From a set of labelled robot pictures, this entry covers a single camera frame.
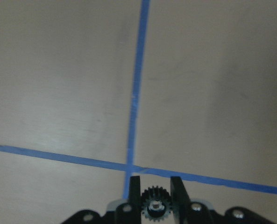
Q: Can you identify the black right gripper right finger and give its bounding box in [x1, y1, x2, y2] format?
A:
[170, 176, 191, 224]

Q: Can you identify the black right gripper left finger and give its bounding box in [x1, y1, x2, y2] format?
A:
[128, 176, 142, 224]

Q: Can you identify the small black bearing gear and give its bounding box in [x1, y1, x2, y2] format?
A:
[141, 186, 172, 222]

